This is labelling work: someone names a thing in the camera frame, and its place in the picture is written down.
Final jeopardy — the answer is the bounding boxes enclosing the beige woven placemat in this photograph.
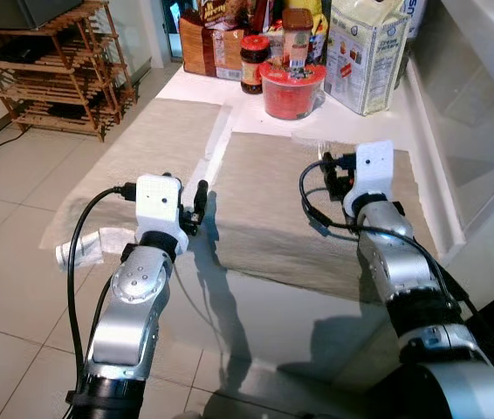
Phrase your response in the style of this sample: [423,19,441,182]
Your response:
[203,133,440,303]
[39,98,230,254]

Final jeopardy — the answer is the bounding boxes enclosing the red plastic tub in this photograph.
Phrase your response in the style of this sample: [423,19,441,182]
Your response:
[258,59,327,121]

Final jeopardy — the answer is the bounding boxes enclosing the white rolled paper towel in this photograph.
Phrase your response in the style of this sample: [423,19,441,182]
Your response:
[55,229,131,270]

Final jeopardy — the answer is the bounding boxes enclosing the white cream cracker box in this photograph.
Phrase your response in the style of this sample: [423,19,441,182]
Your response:
[324,0,410,117]

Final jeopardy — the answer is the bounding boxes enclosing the brown cardboard food box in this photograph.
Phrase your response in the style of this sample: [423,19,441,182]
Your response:
[179,9,248,81]

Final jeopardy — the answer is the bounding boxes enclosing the dark jar with red lid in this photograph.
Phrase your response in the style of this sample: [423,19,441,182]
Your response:
[239,35,272,95]

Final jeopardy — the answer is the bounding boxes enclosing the wooden slatted shelf rack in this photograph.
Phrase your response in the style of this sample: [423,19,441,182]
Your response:
[0,0,135,142]

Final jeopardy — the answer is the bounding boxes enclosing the brown capped sauce bottle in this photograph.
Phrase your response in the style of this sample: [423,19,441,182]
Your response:
[282,9,315,71]

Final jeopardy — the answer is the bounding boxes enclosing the yellow snack packet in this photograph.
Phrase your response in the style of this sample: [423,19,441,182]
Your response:
[310,0,332,40]

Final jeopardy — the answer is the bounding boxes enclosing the black appliance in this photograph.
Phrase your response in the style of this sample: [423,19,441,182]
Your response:
[0,0,83,31]

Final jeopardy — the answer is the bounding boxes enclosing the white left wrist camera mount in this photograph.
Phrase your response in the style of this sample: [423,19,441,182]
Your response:
[135,174,187,255]

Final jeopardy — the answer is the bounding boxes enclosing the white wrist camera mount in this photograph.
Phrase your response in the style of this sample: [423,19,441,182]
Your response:
[344,141,395,216]
[135,174,187,255]

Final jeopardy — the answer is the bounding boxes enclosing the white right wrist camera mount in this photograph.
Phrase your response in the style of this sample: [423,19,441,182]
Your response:
[344,141,395,216]

